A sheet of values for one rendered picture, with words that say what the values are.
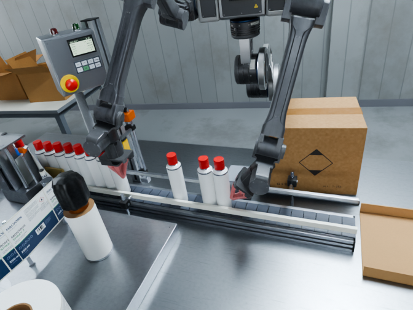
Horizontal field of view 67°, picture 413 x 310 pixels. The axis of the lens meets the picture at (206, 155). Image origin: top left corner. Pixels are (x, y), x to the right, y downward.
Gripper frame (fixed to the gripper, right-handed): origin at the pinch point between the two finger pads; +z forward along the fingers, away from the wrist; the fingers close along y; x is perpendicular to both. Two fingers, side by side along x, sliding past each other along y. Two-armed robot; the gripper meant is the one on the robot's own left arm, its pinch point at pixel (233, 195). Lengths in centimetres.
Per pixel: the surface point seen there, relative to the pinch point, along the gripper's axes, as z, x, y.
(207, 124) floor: 134, -27, -219
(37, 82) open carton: 116, -156, -101
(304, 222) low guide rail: -12.2, 20.3, 4.3
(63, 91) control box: 5, -67, 1
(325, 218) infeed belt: -13.4, 26.7, -1.9
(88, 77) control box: 0, -64, -6
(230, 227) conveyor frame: 7.7, 5.7, 5.0
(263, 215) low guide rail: -4.7, 10.3, 4.3
